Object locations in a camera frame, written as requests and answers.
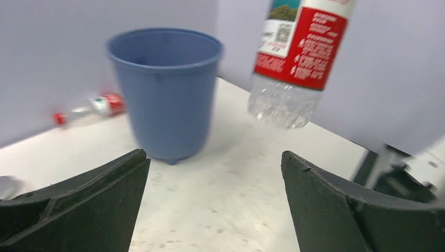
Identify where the blue plastic bin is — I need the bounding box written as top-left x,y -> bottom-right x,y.
106,27 -> 224,165

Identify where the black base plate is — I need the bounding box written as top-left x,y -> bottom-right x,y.
352,142 -> 444,203

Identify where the red cap bottle by wall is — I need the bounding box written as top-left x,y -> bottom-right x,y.
52,92 -> 126,126

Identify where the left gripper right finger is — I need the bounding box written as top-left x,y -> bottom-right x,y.
281,151 -> 444,251

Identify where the red label clear bottle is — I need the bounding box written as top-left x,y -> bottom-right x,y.
248,0 -> 356,129

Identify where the clear jar silver lid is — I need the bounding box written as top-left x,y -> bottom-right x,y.
1,176 -> 24,201

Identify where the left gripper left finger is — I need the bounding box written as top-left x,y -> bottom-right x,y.
1,149 -> 151,251

